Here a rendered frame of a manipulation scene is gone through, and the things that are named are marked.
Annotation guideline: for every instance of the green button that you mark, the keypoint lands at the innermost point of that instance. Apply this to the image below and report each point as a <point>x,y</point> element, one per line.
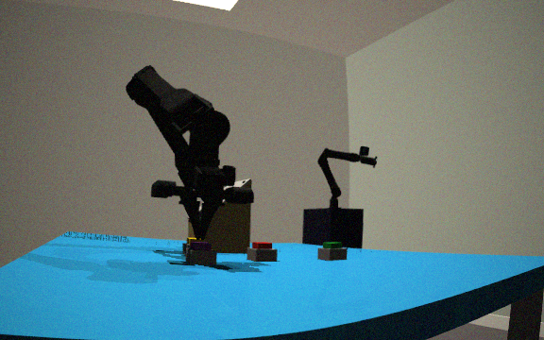
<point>332,251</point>

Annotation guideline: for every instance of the red button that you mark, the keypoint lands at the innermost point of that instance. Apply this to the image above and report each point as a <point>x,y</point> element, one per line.
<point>262,252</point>

